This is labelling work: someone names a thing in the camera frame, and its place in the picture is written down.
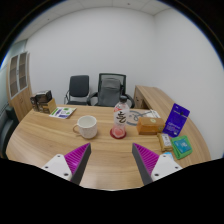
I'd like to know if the green box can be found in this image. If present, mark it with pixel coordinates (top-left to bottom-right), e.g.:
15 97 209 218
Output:
170 134 194 160

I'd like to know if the purple packaging box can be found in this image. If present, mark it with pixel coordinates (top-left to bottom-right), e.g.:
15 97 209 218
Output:
163 103 191 138

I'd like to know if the flat round red coaster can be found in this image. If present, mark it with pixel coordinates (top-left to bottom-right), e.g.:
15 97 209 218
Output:
109 128 127 140

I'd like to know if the small light blue box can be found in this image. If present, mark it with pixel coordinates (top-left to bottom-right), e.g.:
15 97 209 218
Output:
163 151 175 160

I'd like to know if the white drink bottle black cap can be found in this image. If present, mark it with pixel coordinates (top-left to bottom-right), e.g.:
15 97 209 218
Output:
112 95 131 138

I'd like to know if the round grey printed sheet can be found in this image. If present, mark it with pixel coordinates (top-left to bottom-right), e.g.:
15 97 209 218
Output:
125 108 161 127

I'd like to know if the black office chair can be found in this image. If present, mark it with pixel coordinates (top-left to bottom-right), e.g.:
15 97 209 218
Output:
63 74 91 107

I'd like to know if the black carton box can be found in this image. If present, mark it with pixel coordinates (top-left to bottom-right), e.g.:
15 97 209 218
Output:
29 89 53 113

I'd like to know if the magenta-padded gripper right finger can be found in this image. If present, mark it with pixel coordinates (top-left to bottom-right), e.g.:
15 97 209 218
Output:
131 142 184 186

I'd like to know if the wooden side desk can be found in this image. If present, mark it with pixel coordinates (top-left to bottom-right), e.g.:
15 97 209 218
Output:
133 85 174 116

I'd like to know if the white green purple leaflet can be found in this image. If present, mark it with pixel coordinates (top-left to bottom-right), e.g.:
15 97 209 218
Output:
48 106 77 120

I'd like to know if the white mug with orange print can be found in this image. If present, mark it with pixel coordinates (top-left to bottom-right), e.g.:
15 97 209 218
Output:
72 115 98 140

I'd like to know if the dark sofa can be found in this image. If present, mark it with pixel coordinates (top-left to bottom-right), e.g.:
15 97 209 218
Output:
0 105 20 158

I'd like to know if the grey mesh office chair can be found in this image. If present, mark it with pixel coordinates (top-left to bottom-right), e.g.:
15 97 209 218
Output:
87 72 136 109

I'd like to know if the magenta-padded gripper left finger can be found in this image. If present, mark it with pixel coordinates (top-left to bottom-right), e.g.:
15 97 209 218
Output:
41 142 92 186

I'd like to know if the orange-brown box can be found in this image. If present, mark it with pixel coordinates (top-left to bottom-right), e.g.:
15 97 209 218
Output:
136 116 166 136

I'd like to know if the wooden shelf cabinet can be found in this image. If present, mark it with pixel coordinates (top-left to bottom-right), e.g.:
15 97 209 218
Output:
6 50 34 122

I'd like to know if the brown cardboard box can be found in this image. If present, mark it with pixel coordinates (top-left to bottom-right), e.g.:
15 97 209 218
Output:
39 98 57 115

